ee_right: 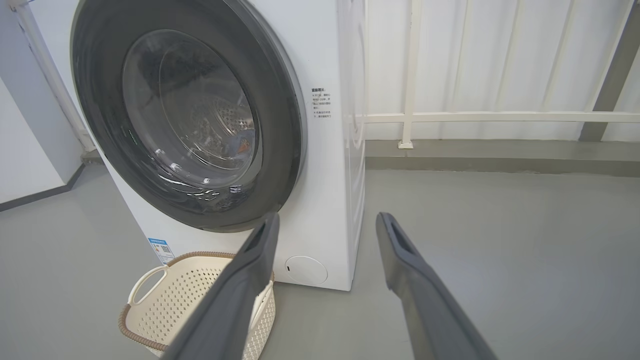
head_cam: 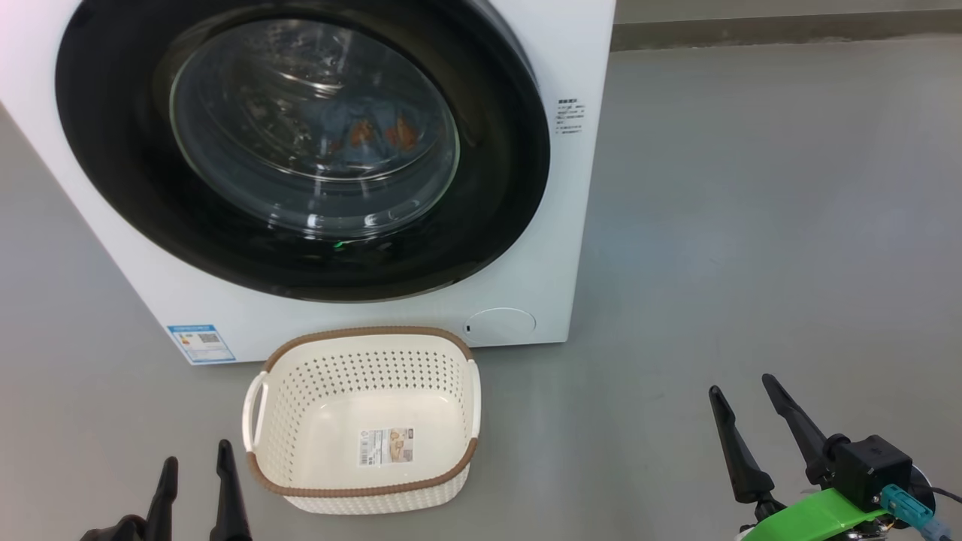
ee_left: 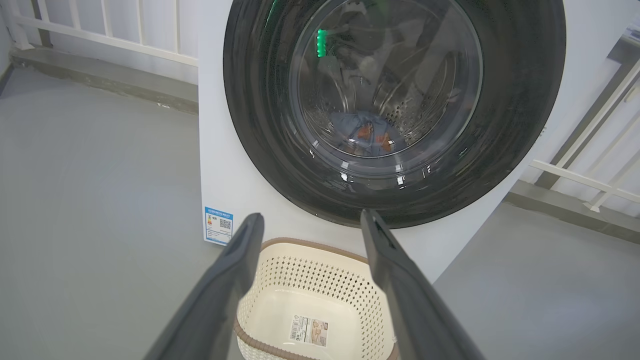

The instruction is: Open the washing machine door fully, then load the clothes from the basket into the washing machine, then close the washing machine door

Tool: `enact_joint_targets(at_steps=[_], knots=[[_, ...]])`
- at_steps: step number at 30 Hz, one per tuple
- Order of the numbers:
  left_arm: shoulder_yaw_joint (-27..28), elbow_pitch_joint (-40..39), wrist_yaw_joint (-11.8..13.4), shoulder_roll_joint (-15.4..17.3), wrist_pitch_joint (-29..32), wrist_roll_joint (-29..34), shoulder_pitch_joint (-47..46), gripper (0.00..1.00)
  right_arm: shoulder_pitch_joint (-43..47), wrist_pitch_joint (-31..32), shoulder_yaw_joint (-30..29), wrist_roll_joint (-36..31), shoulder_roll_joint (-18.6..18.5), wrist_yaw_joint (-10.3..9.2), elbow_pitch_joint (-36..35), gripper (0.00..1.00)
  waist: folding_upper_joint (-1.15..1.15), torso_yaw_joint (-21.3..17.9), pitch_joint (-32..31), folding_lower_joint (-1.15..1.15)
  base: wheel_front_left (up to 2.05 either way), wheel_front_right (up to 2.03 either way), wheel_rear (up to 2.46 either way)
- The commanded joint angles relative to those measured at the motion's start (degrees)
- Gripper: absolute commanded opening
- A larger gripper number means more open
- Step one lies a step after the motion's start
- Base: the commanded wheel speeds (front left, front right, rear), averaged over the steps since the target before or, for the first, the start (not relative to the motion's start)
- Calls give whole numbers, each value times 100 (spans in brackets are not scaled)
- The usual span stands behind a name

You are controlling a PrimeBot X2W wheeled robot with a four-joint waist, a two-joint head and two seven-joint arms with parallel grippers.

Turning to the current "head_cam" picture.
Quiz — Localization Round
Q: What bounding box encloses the round white filter cover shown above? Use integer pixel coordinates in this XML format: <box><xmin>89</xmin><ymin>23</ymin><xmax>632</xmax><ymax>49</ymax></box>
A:
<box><xmin>462</xmin><ymin>307</ymin><xmax>537</xmax><ymax>346</ymax></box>

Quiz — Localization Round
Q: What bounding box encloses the white front-load washing machine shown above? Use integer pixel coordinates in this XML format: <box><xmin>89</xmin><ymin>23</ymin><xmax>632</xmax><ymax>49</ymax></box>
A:
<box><xmin>0</xmin><ymin>0</ymin><xmax>617</xmax><ymax>365</ymax></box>

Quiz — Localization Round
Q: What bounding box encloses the blue energy label sticker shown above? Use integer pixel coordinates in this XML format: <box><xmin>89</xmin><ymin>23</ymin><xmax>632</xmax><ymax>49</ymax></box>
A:
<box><xmin>167</xmin><ymin>324</ymin><xmax>236</xmax><ymax>364</ymax></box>

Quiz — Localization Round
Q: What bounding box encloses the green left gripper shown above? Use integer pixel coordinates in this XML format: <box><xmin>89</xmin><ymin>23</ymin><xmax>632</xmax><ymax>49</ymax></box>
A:
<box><xmin>79</xmin><ymin>440</ymin><xmax>253</xmax><ymax>541</ymax></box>

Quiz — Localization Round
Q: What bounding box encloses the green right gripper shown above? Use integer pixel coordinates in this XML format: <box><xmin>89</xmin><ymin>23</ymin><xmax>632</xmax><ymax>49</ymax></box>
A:
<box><xmin>709</xmin><ymin>373</ymin><xmax>891</xmax><ymax>541</ymax></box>

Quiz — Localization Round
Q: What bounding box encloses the stainless steel washing machine drum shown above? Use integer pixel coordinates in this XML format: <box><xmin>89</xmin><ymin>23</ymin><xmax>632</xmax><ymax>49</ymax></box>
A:
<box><xmin>169</xmin><ymin>19</ymin><xmax>461</xmax><ymax>240</ymax></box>

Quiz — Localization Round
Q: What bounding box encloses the black round glass washer door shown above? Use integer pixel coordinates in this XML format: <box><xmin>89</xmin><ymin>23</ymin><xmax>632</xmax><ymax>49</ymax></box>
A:
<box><xmin>55</xmin><ymin>0</ymin><xmax>552</xmax><ymax>304</ymax></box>

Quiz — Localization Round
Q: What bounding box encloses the cream perforated laundry basket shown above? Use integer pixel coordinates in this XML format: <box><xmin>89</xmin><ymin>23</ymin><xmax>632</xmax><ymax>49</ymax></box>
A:
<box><xmin>242</xmin><ymin>326</ymin><xmax>482</xmax><ymax>516</ymax></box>

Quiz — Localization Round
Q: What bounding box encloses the paper basket product sticker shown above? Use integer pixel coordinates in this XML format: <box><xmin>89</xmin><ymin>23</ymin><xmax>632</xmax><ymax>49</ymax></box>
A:
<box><xmin>358</xmin><ymin>428</ymin><xmax>415</xmax><ymax>467</ymax></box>

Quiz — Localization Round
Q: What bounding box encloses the teal right cable connector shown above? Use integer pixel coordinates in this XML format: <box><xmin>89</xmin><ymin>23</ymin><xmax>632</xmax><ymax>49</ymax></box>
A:
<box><xmin>879</xmin><ymin>485</ymin><xmax>951</xmax><ymax>541</ymax></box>

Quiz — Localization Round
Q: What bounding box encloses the blue cartoon print garment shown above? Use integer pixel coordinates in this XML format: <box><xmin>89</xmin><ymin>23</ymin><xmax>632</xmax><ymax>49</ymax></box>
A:
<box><xmin>316</xmin><ymin>98</ymin><xmax>425</xmax><ymax>162</ymax></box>

